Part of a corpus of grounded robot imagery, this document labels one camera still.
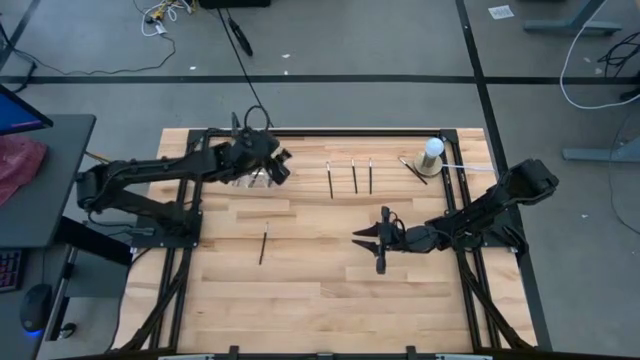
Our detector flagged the pink cloth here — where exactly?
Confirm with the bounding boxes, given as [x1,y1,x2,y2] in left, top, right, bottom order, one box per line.
[0,134,50,207]

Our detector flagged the black keyboard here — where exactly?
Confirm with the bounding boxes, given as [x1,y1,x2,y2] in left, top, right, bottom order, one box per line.
[0,249,25,294]

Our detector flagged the black computer mouse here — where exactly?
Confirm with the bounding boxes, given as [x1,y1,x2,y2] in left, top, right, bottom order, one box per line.
[19,283,54,334]

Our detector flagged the black cable bundle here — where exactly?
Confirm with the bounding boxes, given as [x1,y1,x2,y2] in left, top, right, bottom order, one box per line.
[596,31,640,79]

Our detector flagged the white floor cable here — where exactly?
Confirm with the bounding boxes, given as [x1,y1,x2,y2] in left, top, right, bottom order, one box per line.
[559,0,640,111]

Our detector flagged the monitor with blue screen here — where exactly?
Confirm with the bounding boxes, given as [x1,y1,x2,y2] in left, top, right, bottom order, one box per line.
[0,83,55,137]

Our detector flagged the white cable bundle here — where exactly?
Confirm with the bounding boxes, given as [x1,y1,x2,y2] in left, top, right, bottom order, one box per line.
[140,0,194,38]

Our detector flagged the black desk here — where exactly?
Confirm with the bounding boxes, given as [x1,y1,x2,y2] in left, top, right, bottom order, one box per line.
[0,113,97,250]

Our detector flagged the white bulb brass lamp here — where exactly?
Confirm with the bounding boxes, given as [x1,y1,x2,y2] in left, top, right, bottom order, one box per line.
[413,137,446,178]

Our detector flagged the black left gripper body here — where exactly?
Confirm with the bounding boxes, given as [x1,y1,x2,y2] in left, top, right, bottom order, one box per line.
[226,130,282,174]

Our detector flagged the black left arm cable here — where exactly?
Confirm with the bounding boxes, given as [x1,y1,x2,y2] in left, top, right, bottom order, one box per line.
[242,104,274,132]

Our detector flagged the grey desk leg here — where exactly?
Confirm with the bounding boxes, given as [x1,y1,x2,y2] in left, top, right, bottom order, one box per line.
[44,244,80,342]

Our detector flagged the black aluminium table frame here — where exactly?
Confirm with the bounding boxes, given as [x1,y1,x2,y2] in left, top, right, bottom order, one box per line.
[112,127,554,360]

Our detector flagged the black handheld tool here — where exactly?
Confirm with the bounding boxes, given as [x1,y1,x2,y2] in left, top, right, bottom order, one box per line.
[227,17,254,58]

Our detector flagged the grey desk foot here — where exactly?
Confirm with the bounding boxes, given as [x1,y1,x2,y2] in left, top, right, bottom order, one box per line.
[523,0,624,37]
[561,134,640,164]

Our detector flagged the white paper label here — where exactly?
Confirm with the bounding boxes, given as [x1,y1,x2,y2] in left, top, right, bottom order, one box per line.
[487,4,516,21]

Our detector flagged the black box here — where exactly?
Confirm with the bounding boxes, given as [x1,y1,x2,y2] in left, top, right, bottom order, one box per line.
[197,0,272,9]

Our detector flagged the black floor cable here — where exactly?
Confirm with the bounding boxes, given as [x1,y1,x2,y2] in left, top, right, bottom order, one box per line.
[216,6,275,129]

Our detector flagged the white lamp cable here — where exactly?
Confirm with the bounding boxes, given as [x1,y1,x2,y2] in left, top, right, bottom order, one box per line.
[441,162,497,174]

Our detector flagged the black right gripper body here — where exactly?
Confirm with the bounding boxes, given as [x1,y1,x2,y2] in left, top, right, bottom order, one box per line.
[375,205,413,276]

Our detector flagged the clear acrylic brush organizer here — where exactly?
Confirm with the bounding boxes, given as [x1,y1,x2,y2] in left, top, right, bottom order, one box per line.
[230,167,278,190]

